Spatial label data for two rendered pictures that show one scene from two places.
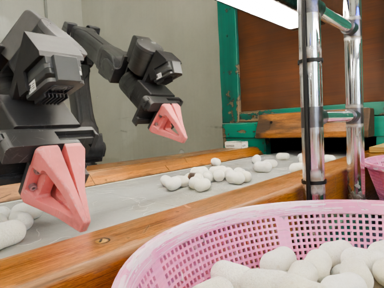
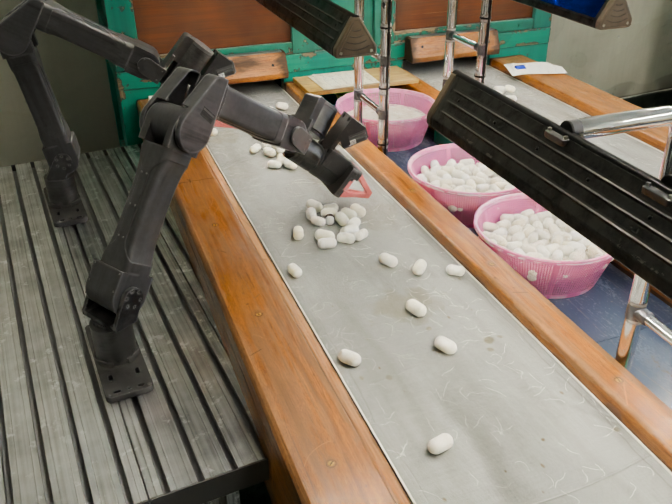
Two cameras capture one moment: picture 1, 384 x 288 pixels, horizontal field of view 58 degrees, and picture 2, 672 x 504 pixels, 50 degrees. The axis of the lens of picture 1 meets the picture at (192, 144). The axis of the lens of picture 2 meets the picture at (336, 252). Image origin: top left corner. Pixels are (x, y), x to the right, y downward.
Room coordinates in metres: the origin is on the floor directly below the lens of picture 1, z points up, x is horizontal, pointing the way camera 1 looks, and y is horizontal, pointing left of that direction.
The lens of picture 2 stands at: (-0.25, 1.28, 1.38)
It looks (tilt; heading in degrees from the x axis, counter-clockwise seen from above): 30 degrees down; 298
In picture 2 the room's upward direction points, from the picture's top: straight up
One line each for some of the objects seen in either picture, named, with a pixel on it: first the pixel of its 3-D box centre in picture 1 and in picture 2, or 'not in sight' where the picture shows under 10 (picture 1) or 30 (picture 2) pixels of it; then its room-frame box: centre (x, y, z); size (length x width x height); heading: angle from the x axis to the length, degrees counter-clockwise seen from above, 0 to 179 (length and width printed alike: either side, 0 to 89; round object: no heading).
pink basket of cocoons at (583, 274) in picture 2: not in sight; (544, 246); (-0.06, 0.09, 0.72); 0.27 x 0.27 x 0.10
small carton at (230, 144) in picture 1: (236, 144); not in sight; (1.02, -0.13, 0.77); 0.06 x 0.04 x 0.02; 48
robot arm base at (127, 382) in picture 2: not in sight; (114, 338); (0.47, 0.66, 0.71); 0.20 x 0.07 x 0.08; 143
